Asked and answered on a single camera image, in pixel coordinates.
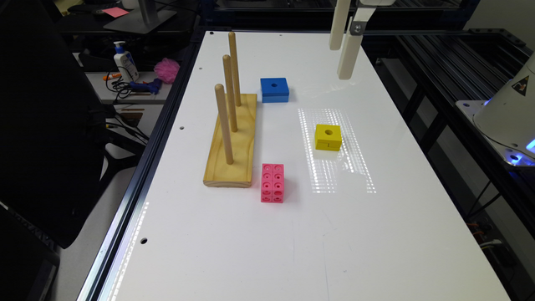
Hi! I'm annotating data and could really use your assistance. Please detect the pink bath loofah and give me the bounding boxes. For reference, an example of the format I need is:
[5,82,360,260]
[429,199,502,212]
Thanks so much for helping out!
[154,58,180,84]

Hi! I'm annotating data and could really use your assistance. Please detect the rear wooden peg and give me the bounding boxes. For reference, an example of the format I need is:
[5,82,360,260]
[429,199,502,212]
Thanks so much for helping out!
[228,31,242,107]

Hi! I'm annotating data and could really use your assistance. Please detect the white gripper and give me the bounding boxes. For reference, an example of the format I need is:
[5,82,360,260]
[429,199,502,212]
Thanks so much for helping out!
[329,0,395,80]

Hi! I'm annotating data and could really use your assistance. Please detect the blue glue gun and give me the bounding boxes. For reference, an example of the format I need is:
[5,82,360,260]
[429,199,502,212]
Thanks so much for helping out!
[129,79,162,94]

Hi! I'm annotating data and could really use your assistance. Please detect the front wooden peg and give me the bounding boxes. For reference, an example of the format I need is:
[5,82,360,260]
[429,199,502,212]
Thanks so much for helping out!
[215,84,234,165]

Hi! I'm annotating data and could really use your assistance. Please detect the black aluminium frame rack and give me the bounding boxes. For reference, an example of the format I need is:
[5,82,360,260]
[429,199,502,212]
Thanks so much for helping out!
[363,1,534,300]

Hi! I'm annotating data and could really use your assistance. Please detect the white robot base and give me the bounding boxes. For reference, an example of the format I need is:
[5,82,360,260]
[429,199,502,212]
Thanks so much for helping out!
[456,57,534,167]

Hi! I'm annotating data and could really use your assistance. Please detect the middle wooden peg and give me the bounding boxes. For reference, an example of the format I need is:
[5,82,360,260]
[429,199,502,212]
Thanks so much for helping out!
[222,54,237,132]

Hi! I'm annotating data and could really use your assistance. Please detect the pink sticky note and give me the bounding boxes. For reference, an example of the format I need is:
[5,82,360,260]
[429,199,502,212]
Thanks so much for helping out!
[103,7,130,18]

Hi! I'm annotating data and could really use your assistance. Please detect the pink interlocking cube block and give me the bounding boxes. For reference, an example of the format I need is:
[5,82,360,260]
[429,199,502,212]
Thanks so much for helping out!
[261,164,285,203]

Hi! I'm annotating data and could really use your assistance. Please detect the white lotion pump bottle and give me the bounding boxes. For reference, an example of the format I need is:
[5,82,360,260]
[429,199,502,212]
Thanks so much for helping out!
[114,41,140,83]

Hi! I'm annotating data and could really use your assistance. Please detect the silver monitor stand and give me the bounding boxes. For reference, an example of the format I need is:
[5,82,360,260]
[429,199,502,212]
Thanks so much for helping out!
[104,0,176,34]

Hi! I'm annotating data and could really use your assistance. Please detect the black tangled cable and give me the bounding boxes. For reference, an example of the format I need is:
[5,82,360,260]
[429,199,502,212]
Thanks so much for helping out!
[104,69,134,101]

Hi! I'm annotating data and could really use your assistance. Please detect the blue cube with hole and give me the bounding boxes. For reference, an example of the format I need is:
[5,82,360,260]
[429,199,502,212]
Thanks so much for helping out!
[260,78,289,103]

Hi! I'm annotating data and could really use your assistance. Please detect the wooden peg base board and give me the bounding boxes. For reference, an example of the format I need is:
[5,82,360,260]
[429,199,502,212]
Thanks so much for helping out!
[203,94,257,188]

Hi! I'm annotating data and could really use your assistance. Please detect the yellow cube with hole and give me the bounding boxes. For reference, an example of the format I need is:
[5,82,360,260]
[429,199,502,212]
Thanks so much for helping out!
[314,124,342,151]

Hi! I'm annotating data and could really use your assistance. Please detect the wooden peg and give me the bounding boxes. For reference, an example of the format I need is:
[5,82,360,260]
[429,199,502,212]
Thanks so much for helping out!
[228,31,242,107]
[222,54,237,132]
[215,84,234,165]

